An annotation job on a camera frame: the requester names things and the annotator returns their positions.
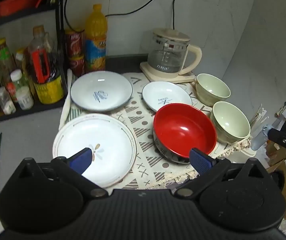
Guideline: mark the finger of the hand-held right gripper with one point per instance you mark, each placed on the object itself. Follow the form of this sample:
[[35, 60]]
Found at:
[[285, 140]]

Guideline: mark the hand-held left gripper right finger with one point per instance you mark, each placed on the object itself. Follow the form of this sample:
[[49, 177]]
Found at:
[[200, 161]]

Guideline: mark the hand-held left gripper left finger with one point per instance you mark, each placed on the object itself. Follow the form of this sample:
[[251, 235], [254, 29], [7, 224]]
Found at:
[[81, 158]]

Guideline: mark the white plate with flower print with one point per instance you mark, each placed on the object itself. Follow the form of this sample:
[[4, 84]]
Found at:
[[103, 135]]

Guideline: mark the red bowl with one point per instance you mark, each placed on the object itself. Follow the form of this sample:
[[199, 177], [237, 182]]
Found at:
[[182, 127]]

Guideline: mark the pale green bowl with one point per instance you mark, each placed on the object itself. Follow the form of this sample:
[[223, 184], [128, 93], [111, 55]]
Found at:
[[211, 87], [229, 120]]

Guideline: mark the large white blue-rimmed plate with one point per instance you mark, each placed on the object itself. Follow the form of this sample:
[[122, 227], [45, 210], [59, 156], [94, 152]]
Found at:
[[108, 87]]

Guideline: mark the small white blue-rimmed plate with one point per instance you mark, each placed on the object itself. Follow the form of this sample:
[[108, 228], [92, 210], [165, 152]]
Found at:
[[158, 93]]

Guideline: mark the bundle of white sticks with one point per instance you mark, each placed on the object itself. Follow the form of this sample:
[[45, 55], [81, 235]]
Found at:
[[257, 120]]

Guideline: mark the patterned table mat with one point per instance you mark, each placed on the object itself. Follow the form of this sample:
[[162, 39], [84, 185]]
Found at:
[[143, 120]]

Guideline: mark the white-lid spice jar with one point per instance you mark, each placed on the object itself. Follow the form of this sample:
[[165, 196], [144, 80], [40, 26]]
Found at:
[[25, 98]]

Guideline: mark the red drink can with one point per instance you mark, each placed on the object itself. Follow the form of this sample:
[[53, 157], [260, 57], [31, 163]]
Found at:
[[77, 65], [74, 42]]

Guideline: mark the small clear spice jar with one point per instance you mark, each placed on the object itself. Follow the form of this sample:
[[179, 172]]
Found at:
[[4, 102]]

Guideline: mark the cream kettle base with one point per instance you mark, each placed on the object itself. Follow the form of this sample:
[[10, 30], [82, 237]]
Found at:
[[155, 75]]

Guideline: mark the white-cap bottle with red label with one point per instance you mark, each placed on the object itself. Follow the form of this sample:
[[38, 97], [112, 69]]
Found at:
[[15, 82]]

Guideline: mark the orange juice bottle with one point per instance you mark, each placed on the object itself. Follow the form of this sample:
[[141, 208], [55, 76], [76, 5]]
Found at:
[[96, 42]]

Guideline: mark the clear plastic oil bottle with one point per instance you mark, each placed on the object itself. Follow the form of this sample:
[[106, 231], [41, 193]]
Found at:
[[41, 42]]

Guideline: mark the green-label sauce bottle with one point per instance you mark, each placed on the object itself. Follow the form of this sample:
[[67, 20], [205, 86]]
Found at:
[[5, 57]]

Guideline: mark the black metal rack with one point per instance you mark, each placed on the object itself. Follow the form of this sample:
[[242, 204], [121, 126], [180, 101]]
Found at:
[[59, 30]]

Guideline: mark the red plastic container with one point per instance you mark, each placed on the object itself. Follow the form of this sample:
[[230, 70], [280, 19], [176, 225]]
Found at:
[[18, 1]]

